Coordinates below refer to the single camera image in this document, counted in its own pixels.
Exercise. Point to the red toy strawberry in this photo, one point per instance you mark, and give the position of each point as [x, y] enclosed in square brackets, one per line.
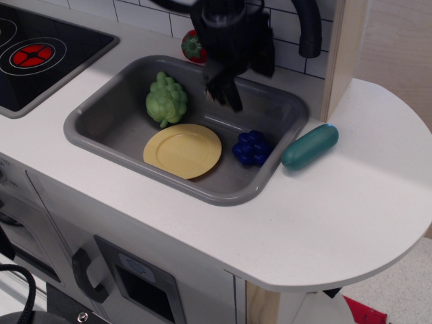
[192, 48]

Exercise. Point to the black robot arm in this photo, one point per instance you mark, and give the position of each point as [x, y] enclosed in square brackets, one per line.
[175, 3]

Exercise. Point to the black toy stovetop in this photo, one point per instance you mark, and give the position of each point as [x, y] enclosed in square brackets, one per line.
[39, 55]

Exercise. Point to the grey toy sink basin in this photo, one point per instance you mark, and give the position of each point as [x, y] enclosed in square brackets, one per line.
[113, 123]

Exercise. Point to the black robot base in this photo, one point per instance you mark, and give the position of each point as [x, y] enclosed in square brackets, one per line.
[60, 309]

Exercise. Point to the yellow toy plate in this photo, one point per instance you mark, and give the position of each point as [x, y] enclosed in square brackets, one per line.
[186, 150]

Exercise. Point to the red cloth on floor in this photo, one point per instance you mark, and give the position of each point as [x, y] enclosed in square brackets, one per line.
[363, 314]

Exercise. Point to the grey dishwasher door panel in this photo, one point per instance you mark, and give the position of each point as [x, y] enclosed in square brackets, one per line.
[142, 283]

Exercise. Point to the green toy lettuce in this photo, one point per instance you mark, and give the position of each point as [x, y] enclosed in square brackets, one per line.
[166, 102]

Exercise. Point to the black toy faucet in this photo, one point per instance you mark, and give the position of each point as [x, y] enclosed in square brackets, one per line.
[310, 41]

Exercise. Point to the teal toy cucumber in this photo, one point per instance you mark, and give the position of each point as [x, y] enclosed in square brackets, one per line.
[310, 147]

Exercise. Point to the wooden side panel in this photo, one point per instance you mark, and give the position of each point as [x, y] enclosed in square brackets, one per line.
[348, 30]

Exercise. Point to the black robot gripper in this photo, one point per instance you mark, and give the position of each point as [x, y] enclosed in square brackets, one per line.
[236, 37]

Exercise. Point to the black oven door handle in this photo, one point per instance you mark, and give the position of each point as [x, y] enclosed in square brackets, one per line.
[80, 264]

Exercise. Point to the blue toy blueberries cluster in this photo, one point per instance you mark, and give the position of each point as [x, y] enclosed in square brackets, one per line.
[252, 148]

